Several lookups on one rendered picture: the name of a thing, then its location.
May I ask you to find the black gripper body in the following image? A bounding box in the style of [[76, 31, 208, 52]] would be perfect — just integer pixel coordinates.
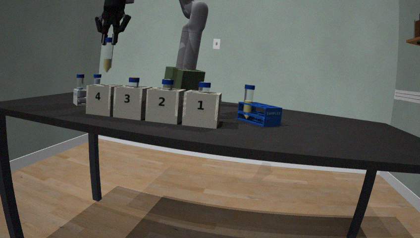
[[102, 0, 126, 25]]

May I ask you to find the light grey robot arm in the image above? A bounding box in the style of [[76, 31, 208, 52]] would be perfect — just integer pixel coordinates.
[[176, 0, 209, 70]]

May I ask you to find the blue tube rack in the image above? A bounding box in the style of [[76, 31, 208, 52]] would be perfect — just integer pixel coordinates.
[[237, 102, 282, 127]]

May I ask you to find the white tube rack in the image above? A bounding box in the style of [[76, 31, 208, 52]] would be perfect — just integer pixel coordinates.
[[73, 89, 87, 106]]

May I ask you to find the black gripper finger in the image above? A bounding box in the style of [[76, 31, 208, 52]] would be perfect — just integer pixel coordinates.
[[111, 13, 131, 45], [95, 13, 111, 46]]

